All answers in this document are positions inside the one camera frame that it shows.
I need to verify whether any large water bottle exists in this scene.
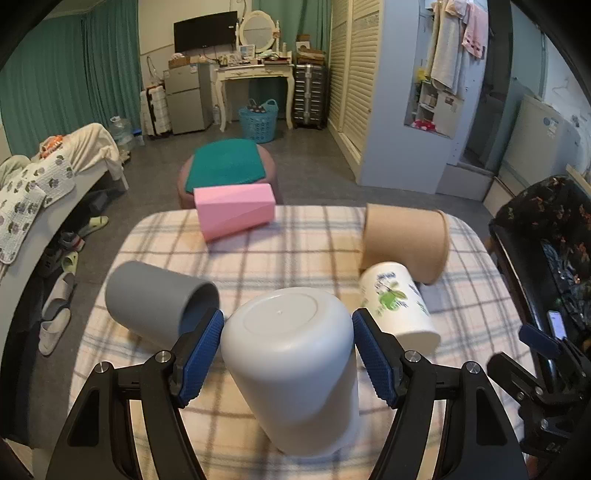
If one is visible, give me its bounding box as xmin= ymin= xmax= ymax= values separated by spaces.
xmin=109 ymin=115 xmax=134 ymax=156

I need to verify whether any white hanging towel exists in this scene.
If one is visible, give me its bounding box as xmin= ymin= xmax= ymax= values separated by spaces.
xmin=426 ymin=0 xmax=468 ymax=95

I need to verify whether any small grey refrigerator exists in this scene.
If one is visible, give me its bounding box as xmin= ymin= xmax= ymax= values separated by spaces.
xmin=163 ymin=63 xmax=213 ymax=135

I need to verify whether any white washing machine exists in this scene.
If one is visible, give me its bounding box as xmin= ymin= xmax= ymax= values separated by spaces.
xmin=498 ymin=95 xmax=581 ymax=195

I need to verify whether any white suitcase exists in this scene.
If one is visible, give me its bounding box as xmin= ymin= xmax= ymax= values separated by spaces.
xmin=139 ymin=85 xmax=172 ymax=138

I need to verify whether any light grey plastic cup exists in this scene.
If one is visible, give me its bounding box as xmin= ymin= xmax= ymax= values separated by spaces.
xmin=221 ymin=287 xmax=360 ymax=457

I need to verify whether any white printed paper cup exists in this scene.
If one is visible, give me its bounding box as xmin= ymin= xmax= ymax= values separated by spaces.
xmin=360 ymin=262 xmax=441 ymax=356

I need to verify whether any black drawer storage tower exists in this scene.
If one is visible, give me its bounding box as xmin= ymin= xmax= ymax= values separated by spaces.
xmin=291 ymin=64 xmax=328 ymax=129

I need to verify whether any green seat cushion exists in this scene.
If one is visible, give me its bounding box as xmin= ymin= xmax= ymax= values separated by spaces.
xmin=184 ymin=139 xmax=266 ymax=194

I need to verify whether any plaid checked tablecloth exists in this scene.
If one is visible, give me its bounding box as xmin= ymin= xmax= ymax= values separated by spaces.
xmin=68 ymin=204 xmax=537 ymax=480

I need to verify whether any grey slippers pair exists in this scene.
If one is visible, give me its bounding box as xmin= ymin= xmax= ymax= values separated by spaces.
xmin=38 ymin=271 xmax=75 ymax=356

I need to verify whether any louvered wardrobe door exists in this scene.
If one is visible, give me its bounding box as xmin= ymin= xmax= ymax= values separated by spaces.
xmin=329 ymin=0 xmax=384 ymax=157

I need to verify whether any oval vanity mirror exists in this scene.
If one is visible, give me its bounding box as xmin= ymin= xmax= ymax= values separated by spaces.
xmin=238 ymin=10 xmax=280 ymax=54

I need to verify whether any leaf patterned white blanket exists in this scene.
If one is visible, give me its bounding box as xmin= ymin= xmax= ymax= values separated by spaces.
xmin=1 ymin=149 xmax=75 ymax=265

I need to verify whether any green curtain behind mirror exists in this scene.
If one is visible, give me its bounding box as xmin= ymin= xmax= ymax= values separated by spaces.
xmin=252 ymin=0 xmax=332 ymax=52

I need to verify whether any dark grey plastic cup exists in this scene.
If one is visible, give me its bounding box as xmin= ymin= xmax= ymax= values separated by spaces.
xmin=105 ymin=261 xmax=221 ymax=349

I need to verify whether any smartphone with lit screen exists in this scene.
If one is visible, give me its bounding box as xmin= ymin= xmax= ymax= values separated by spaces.
xmin=547 ymin=310 xmax=567 ymax=340

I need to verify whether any bed with beige bedding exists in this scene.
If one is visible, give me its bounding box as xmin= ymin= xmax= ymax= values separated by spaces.
xmin=0 ymin=121 xmax=130 ymax=324

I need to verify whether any brown kraft paper cup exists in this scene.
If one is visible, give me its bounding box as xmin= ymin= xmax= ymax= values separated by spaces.
xmin=360 ymin=204 xmax=451 ymax=285

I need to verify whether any white dressing table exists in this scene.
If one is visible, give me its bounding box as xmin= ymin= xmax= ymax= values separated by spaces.
xmin=214 ymin=62 xmax=296 ymax=132

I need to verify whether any black flat television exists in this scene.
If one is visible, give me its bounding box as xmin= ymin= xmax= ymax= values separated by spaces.
xmin=173 ymin=11 xmax=238 ymax=53

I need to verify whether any green curtain left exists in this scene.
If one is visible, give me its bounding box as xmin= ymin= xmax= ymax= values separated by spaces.
xmin=1 ymin=1 xmax=141 ymax=156

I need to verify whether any blue plastic laundry basket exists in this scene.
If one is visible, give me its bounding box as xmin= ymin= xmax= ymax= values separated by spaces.
xmin=238 ymin=99 xmax=279 ymax=144

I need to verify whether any pink hanging towel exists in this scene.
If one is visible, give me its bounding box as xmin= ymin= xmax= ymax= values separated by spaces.
xmin=462 ymin=2 xmax=489 ymax=60

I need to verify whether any mauve round stool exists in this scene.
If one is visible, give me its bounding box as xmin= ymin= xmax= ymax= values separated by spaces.
xmin=176 ymin=139 xmax=283 ymax=209

